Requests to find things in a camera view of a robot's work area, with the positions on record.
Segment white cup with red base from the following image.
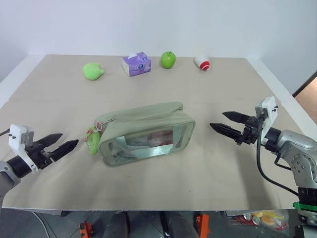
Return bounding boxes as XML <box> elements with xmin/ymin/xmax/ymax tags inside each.
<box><xmin>194</xmin><ymin>52</ymin><xmax>211</xmax><ymax>71</ymax></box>

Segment orange bracket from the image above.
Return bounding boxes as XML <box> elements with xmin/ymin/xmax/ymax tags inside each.
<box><xmin>195</xmin><ymin>213</ymin><xmax>210</xmax><ymax>238</ymax></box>
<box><xmin>79</xmin><ymin>221</ymin><xmax>91</xmax><ymax>238</ymax></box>

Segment green plush toy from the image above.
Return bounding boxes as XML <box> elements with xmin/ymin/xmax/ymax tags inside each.
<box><xmin>82</xmin><ymin>62</ymin><xmax>106</xmax><ymax>81</ymax></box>

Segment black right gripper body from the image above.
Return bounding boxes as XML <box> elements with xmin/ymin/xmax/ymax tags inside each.
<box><xmin>235</xmin><ymin>115</ymin><xmax>263</xmax><ymax>147</ymax></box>

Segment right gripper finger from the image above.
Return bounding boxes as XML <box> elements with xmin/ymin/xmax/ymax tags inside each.
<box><xmin>222</xmin><ymin>111</ymin><xmax>249</xmax><ymax>125</ymax></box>
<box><xmin>210</xmin><ymin>122</ymin><xmax>245</xmax><ymax>143</ymax></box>

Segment green transparent toiletry pouch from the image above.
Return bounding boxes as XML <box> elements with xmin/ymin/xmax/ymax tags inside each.
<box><xmin>94</xmin><ymin>101</ymin><xmax>197</xmax><ymax>168</ymax></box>

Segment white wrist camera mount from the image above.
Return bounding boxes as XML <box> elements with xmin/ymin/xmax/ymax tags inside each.
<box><xmin>255</xmin><ymin>96</ymin><xmax>279</xmax><ymax>146</ymax></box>
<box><xmin>8</xmin><ymin>124</ymin><xmax>38</xmax><ymax>175</ymax></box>

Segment beige table cover sheet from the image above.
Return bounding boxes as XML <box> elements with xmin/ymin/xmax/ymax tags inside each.
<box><xmin>0</xmin><ymin>54</ymin><xmax>307</xmax><ymax>212</ymax></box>

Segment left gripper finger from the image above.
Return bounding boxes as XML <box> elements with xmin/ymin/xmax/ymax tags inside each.
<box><xmin>37</xmin><ymin>133</ymin><xmax>63</xmax><ymax>150</ymax></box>
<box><xmin>50</xmin><ymin>139</ymin><xmax>80</xmax><ymax>162</ymax></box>

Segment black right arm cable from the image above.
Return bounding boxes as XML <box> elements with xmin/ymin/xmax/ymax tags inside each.
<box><xmin>256</xmin><ymin>116</ymin><xmax>299</xmax><ymax>196</ymax></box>

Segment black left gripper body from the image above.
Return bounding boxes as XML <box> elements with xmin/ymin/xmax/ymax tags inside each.
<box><xmin>26</xmin><ymin>141</ymin><xmax>54</xmax><ymax>171</ymax></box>

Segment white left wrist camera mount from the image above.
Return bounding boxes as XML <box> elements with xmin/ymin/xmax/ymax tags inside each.
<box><xmin>8</xmin><ymin>124</ymin><xmax>38</xmax><ymax>175</ymax></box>

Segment green apple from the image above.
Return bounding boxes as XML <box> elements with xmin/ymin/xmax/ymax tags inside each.
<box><xmin>160</xmin><ymin>51</ymin><xmax>177</xmax><ymax>69</ymax></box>

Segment clear bag of snacks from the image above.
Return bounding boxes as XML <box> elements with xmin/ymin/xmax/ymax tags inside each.
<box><xmin>227</xmin><ymin>210</ymin><xmax>290</xmax><ymax>235</ymax></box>

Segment purple tissue pack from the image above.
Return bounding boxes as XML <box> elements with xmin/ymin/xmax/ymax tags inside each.
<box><xmin>121</xmin><ymin>51</ymin><xmax>153</xmax><ymax>77</ymax></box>

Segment green plush keychain charm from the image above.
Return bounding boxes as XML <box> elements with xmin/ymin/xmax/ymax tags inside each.
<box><xmin>85</xmin><ymin>121</ymin><xmax>104</xmax><ymax>156</ymax></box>

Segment brown wooden panel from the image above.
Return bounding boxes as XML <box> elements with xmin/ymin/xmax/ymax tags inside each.
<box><xmin>294</xmin><ymin>76</ymin><xmax>317</xmax><ymax>108</ymax></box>

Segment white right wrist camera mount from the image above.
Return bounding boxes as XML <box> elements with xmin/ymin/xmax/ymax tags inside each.
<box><xmin>255</xmin><ymin>96</ymin><xmax>279</xmax><ymax>146</ymax></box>

